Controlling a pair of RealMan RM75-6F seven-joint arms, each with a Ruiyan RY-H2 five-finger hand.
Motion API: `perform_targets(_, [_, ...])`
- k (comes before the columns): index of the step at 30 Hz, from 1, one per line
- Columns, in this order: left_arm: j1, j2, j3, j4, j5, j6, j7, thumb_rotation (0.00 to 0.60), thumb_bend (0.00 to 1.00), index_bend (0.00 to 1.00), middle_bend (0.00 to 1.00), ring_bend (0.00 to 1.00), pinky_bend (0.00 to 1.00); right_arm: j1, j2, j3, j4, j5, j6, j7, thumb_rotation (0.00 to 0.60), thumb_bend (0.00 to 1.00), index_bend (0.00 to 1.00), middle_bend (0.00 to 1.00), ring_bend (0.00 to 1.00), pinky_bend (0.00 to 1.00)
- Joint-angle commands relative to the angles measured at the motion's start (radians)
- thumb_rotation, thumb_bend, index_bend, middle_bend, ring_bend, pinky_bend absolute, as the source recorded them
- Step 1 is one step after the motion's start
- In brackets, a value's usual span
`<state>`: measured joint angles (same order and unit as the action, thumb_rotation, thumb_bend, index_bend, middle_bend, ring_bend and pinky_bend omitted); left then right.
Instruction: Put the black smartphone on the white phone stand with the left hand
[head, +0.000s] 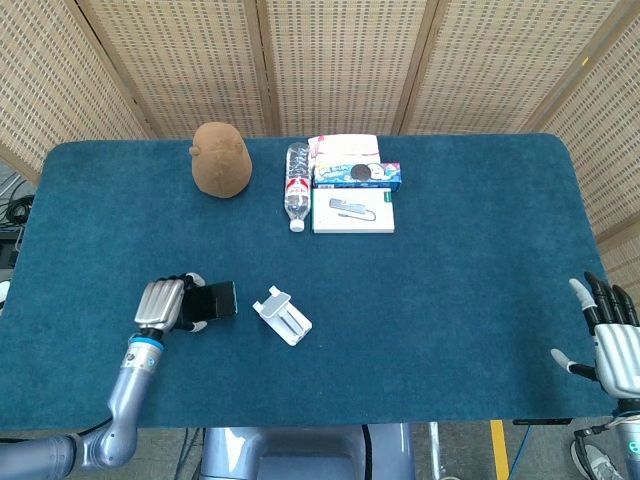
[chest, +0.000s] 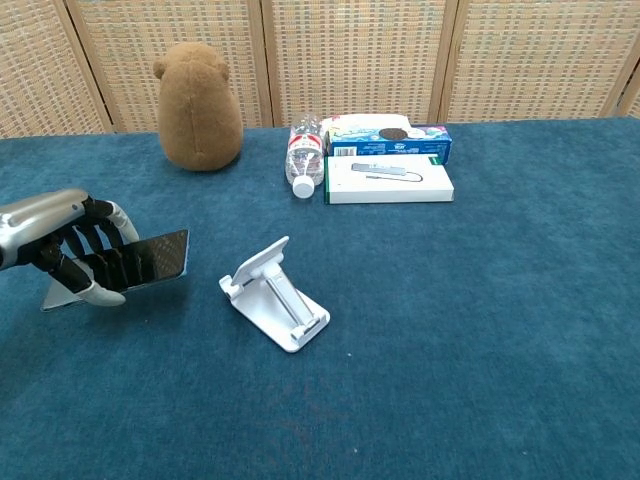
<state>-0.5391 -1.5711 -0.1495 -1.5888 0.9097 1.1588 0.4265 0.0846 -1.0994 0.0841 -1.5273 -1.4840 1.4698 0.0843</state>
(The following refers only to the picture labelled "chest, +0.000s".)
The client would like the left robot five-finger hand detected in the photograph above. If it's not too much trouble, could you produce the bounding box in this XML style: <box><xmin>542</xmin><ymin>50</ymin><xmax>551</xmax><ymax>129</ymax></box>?
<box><xmin>0</xmin><ymin>188</ymin><xmax>141</xmax><ymax>308</ymax></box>

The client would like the white folding phone stand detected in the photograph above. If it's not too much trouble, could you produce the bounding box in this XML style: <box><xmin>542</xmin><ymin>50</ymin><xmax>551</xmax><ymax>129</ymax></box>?
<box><xmin>218</xmin><ymin>235</ymin><xmax>332</xmax><ymax>354</ymax></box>

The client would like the brown plush toy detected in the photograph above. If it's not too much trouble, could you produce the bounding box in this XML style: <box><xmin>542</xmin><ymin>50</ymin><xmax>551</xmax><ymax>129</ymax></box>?
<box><xmin>152</xmin><ymin>41</ymin><xmax>245</xmax><ymax>173</ymax></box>

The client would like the clear plastic water bottle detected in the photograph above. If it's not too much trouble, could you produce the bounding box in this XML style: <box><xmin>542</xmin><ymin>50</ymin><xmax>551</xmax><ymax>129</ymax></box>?
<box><xmin>284</xmin><ymin>113</ymin><xmax>325</xmax><ymax>200</ymax></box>

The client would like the white pink tissue pack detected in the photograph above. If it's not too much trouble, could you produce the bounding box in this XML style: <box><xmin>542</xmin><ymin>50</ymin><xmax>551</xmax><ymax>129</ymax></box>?
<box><xmin>319</xmin><ymin>113</ymin><xmax>414</xmax><ymax>137</ymax></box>

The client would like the white USB hub box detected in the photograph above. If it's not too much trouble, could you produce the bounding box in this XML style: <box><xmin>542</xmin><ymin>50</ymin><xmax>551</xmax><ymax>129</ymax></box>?
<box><xmin>323</xmin><ymin>153</ymin><xmax>456</xmax><ymax>206</ymax></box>

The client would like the woven wooden folding screen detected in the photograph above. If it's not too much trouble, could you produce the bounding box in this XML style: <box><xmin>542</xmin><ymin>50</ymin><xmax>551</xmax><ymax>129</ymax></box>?
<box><xmin>0</xmin><ymin>0</ymin><xmax>640</xmax><ymax>140</ymax></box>

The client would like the blue cookie box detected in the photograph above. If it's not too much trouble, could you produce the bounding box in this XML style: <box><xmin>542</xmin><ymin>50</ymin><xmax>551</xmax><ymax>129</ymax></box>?
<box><xmin>326</xmin><ymin>124</ymin><xmax>454</xmax><ymax>166</ymax></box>

